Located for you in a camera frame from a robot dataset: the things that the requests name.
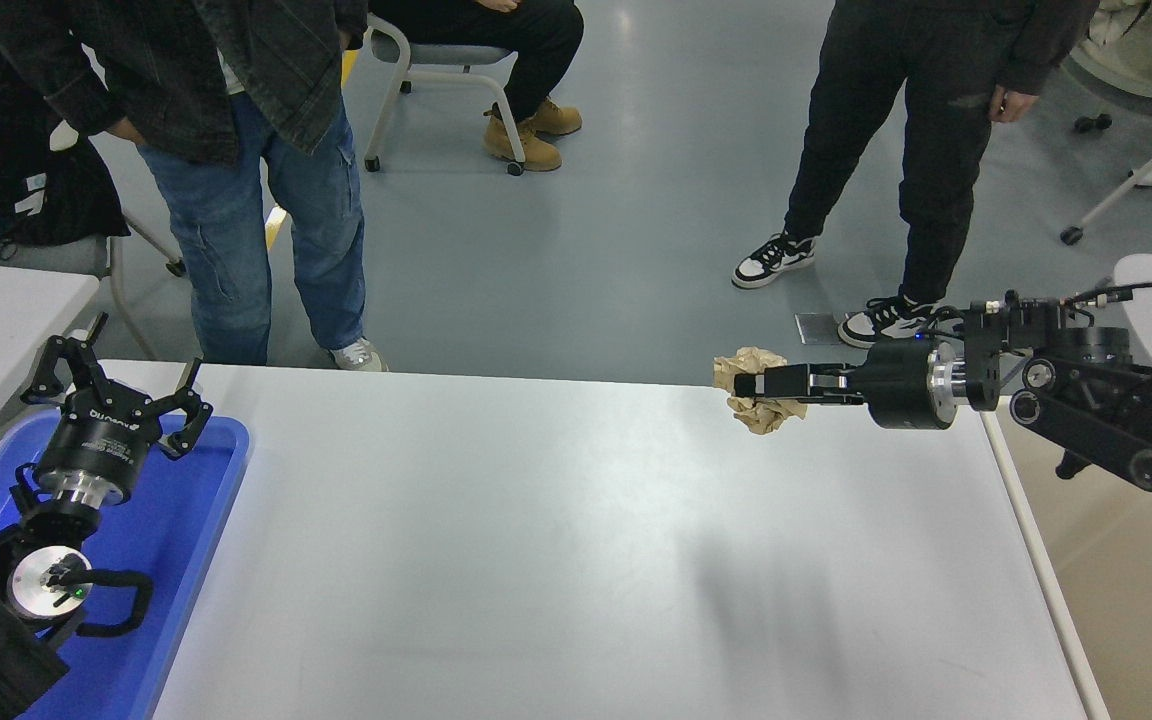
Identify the large pale bin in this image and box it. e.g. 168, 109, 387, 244
981, 400, 1152, 720

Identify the blue plastic tray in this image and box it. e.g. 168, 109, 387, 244
0, 410, 255, 720

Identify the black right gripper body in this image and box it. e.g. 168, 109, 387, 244
850, 339, 937, 432

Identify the black coat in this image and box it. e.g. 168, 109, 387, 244
0, 0, 130, 259

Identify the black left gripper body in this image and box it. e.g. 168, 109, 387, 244
36, 383, 165, 493

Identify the tan paper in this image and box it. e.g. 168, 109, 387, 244
713, 346, 809, 436

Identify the silver floor plate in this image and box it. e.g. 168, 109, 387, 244
796, 313, 847, 347

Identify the person's hand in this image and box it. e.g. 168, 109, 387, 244
987, 84, 1038, 124

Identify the cream coat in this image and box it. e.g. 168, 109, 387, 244
1081, 0, 1152, 96

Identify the grey chair with castors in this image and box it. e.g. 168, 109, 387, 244
363, 12, 527, 178

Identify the grey chair with armrest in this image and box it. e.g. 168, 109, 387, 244
0, 105, 187, 363

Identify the person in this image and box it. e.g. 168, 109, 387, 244
0, 0, 389, 373
366, 0, 585, 173
732, 0, 1102, 349

